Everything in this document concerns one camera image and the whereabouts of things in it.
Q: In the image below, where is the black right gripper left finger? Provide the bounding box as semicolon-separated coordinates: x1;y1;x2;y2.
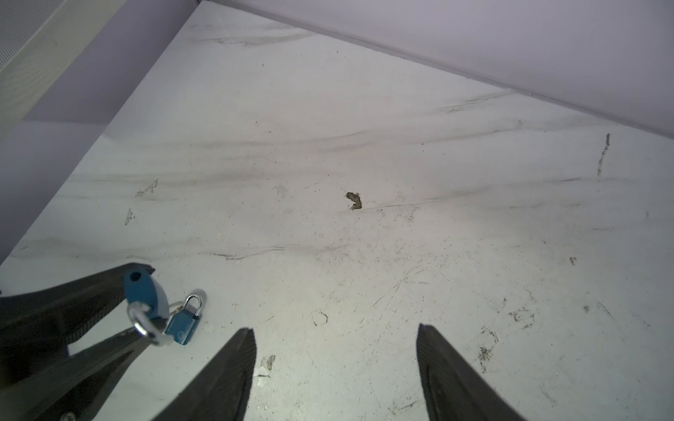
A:
155;328;257;421

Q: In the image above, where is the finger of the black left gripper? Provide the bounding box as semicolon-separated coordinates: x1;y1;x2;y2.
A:
1;328;151;420
1;263;154;387

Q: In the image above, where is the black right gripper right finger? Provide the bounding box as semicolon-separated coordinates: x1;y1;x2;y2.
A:
416;324;523;421

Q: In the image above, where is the small blue padlock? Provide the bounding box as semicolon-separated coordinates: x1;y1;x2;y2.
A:
164;289;207;346

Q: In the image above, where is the small padlock key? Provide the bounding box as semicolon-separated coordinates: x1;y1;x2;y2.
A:
123;267;183;347

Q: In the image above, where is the white mesh two-tier shelf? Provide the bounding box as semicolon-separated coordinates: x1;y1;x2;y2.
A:
1;0;125;136

